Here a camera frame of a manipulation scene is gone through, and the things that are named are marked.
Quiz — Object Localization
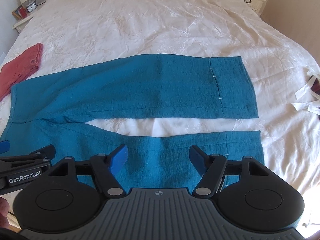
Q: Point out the teal blue pants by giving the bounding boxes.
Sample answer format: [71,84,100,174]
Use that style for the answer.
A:
[1,54,264,190]

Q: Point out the person's left hand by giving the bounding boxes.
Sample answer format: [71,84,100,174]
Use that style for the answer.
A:
[0,197,10,217]

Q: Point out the folded red pants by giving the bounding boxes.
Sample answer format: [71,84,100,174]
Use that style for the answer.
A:
[1,43,43,100]

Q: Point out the left white nightstand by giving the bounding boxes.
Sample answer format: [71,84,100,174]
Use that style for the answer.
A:
[12,1,46,34]

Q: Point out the white ribbon garment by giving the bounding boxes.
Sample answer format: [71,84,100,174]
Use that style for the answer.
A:
[291,65,320,117]

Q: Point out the small alarm clock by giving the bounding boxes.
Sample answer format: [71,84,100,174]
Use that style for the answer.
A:
[27,1,37,12]

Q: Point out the cream embroidered bedspread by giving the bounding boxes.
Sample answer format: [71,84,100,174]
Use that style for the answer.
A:
[4,0,319,237]

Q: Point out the wooden picture frame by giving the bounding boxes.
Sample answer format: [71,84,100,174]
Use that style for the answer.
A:
[11,5,28,20]

